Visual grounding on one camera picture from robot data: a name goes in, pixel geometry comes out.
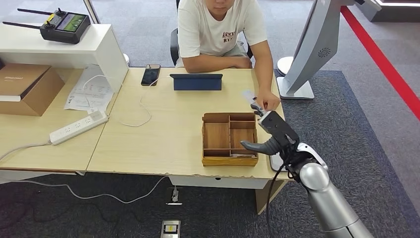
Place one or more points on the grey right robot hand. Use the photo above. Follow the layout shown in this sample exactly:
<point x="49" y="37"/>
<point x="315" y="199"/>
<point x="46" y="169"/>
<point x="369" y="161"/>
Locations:
<point x="262" y="148"/>

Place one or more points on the person's right hand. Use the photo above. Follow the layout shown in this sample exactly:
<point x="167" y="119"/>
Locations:
<point x="241" y="63"/>

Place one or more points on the person's left hand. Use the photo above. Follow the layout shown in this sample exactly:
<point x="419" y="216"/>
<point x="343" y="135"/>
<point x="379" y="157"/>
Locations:
<point x="269" y="100"/>

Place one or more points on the white ID card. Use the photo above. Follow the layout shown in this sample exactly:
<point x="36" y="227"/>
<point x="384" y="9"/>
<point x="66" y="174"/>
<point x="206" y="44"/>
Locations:
<point x="247" y="95"/>

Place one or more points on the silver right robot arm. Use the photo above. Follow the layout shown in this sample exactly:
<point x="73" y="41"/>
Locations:
<point x="328" y="203"/>

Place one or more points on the person's right forearm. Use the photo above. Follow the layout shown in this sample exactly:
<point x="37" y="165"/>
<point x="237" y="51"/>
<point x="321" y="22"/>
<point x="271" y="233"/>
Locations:
<point x="210" y="64"/>

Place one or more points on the person's left forearm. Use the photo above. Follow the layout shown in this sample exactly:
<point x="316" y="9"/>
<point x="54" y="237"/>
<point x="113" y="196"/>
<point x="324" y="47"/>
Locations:
<point x="265" y="77"/>

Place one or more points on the grey card reader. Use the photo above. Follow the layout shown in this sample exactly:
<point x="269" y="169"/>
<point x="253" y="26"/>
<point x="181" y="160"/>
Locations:
<point x="276" y="163"/>

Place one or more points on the white key card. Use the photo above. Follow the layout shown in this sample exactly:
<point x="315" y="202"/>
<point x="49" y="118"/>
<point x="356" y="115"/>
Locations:
<point x="241" y="154"/>

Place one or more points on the person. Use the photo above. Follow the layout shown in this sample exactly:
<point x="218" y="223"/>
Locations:
<point x="223" y="29"/>

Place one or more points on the white round floor base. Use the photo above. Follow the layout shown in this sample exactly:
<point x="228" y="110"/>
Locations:
<point x="284" y="65"/>

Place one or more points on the wooden organizer tray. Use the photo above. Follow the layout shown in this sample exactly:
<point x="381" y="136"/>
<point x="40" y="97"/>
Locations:
<point x="216" y="134"/>

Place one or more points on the tablet in blue case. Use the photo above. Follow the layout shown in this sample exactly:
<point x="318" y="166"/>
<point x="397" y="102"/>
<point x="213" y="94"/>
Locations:
<point x="197" y="83"/>

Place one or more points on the dark grey floor rug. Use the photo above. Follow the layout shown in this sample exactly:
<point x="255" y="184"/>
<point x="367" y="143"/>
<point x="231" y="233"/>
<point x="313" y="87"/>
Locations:
<point x="328" y="131"/>

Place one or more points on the black office chair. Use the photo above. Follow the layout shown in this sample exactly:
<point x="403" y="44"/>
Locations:
<point x="174" y="42"/>

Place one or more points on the grey display kiosk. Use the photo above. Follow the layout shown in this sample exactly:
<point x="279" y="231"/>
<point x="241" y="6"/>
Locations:
<point x="315" y="42"/>

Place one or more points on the black smartphone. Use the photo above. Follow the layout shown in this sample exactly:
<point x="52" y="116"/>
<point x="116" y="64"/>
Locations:
<point x="151" y="75"/>

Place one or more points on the light wood desk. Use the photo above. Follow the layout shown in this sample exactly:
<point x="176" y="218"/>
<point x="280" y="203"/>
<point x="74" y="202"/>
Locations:
<point x="32" y="154"/>
<point x="170" y="131"/>

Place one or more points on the floor socket with plug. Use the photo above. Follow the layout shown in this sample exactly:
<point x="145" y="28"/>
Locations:
<point x="175" y="195"/>

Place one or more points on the metal floor box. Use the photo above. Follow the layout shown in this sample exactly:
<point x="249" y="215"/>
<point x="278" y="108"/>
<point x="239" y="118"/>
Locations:
<point x="170" y="229"/>

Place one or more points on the printed paper sheet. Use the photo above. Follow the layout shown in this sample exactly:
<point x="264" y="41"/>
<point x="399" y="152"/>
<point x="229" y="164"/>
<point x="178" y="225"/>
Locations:
<point x="92" y="95"/>

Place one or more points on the floor stand with metal pole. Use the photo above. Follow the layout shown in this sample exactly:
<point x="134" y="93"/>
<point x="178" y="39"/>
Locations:
<point x="92" y="12"/>

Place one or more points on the grey white platform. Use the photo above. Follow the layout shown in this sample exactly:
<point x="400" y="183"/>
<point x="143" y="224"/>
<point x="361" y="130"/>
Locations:
<point x="400" y="11"/>

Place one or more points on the white power strip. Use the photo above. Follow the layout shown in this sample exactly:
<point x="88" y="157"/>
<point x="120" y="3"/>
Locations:
<point x="76" y="127"/>

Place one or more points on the black remote controller with antennas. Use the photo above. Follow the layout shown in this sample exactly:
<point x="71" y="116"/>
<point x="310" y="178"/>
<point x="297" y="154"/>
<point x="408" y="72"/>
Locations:
<point x="65" y="29"/>

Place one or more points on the brown cardboard box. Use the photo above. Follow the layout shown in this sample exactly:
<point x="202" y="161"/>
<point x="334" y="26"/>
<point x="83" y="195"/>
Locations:
<point x="36" y="94"/>

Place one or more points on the white desk shelf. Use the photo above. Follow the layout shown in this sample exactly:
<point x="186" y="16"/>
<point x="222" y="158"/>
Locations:
<point x="19" y="42"/>

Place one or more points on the white flat box insert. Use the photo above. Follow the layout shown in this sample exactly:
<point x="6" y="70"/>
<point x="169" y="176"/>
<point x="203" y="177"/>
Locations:
<point x="10" y="98"/>

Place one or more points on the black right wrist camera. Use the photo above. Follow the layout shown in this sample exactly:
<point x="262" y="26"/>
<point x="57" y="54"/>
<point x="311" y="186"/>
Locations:
<point x="279" y="128"/>

